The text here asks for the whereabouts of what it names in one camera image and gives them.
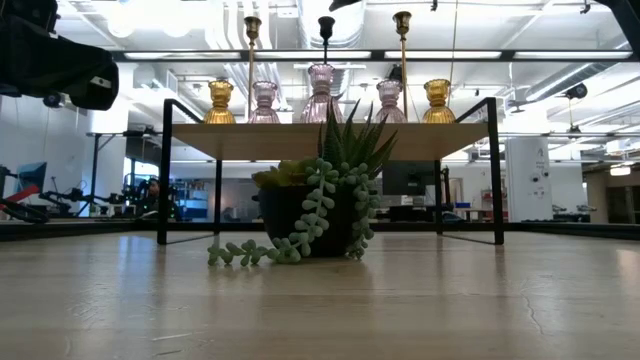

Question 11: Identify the tall black candlestick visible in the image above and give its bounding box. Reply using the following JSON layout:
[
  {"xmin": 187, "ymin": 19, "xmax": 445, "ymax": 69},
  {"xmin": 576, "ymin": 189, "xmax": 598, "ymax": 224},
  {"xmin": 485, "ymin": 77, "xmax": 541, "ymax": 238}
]
[{"xmin": 317, "ymin": 15, "xmax": 336, "ymax": 65}]

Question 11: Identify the tall brass candlestick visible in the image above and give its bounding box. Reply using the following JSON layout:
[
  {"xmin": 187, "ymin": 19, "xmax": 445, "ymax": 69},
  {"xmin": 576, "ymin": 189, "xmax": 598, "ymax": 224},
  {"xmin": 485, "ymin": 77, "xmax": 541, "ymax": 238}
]
[
  {"xmin": 392, "ymin": 10, "xmax": 413, "ymax": 124},
  {"xmin": 243, "ymin": 15, "xmax": 263, "ymax": 124}
]

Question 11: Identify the pink ribbed glass candle holder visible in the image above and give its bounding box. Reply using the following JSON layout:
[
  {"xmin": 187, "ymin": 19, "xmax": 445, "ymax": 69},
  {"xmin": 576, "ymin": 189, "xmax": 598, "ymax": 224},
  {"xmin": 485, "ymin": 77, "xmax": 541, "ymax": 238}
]
[
  {"xmin": 248, "ymin": 81, "xmax": 283, "ymax": 125},
  {"xmin": 374, "ymin": 79, "xmax": 409, "ymax": 125},
  {"xmin": 298, "ymin": 63, "xmax": 346, "ymax": 125}
]

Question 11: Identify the amber ribbed glass candle holder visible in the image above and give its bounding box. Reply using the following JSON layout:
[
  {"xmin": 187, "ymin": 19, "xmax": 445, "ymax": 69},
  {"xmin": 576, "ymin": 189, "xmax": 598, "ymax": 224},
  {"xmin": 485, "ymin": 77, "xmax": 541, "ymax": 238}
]
[
  {"xmin": 203, "ymin": 79, "xmax": 237, "ymax": 125},
  {"xmin": 422, "ymin": 78, "xmax": 457, "ymax": 125}
]

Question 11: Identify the blue-screen monitor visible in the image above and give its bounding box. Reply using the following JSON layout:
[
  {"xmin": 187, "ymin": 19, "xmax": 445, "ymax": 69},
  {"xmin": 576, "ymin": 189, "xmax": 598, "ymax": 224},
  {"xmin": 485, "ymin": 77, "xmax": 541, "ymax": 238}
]
[{"xmin": 17, "ymin": 162, "xmax": 49, "ymax": 195}]

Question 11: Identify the person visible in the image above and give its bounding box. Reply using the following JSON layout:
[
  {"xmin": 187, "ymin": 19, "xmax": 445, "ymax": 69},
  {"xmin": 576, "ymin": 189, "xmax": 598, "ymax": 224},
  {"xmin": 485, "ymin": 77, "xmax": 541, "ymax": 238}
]
[{"xmin": 144, "ymin": 177, "xmax": 165, "ymax": 217}]

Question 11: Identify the black computer monitor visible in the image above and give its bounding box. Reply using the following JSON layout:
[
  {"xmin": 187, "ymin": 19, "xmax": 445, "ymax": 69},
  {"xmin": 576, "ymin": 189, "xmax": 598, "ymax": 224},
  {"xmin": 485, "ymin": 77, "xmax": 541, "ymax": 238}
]
[{"xmin": 382, "ymin": 160, "xmax": 436, "ymax": 197}]

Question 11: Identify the potted artificial succulent plant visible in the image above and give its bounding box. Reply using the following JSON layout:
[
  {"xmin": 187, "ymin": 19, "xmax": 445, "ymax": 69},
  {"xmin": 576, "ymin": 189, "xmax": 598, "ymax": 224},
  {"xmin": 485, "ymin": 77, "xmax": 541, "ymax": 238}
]
[{"xmin": 207, "ymin": 99, "xmax": 400, "ymax": 266}]

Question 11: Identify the white cabinet with icons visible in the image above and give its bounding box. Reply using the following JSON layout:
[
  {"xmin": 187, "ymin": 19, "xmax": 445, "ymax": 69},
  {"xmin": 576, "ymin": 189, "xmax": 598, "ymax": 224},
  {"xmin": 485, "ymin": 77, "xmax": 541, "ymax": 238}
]
[{"xmin": 504, "ymin": 137, "xmax": 554, "ymax": 224}]

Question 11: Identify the white ceiling air duct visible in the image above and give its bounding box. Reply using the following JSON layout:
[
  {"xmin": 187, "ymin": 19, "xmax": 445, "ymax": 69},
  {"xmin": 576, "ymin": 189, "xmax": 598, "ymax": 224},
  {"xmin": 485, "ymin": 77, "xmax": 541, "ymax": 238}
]
[{"xmin": 298, "ymin": 0, "xmax": 366, "ymax": 50}]

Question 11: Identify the wooden shelf riser black frame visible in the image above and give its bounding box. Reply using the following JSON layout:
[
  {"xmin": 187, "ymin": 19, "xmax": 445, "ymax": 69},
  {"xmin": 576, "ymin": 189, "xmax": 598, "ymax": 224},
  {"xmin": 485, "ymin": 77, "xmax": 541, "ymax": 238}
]
[{"xmin": 156, "ymin": 97, "xmax": 505, "ymax": 246}]

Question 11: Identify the black overhead frame beam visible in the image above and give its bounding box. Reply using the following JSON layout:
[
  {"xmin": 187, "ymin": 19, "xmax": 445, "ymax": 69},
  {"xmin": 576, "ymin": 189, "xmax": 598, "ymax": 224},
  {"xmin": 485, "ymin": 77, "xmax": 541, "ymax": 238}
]
[{"xmin": 112, "ymin": 48, "xmax": 640, "ymax": 63}]

